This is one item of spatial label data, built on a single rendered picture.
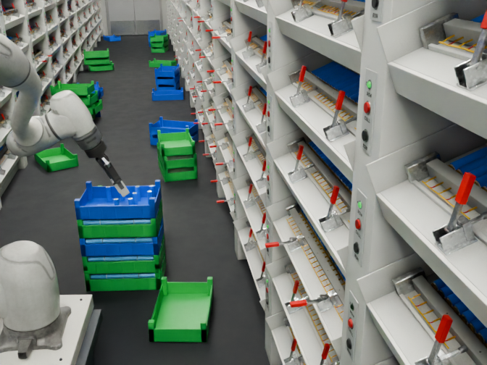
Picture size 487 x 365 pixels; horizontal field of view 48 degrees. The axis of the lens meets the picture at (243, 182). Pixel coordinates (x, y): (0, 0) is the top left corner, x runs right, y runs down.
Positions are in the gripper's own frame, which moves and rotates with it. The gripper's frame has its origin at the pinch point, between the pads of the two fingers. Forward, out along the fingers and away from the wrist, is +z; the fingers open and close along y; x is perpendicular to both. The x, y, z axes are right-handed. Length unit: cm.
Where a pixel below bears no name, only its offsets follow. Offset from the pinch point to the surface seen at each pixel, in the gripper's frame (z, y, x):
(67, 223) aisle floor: 38, -74, -24
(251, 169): 9, 30, 39
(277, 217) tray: 1, 70, 25
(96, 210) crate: 3.8, -2.7, -12.1
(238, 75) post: -13, 5, 61
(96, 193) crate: 7.4, -21.8, -7.0
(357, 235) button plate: -35, 129, 13
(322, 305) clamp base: -7, 112, 9
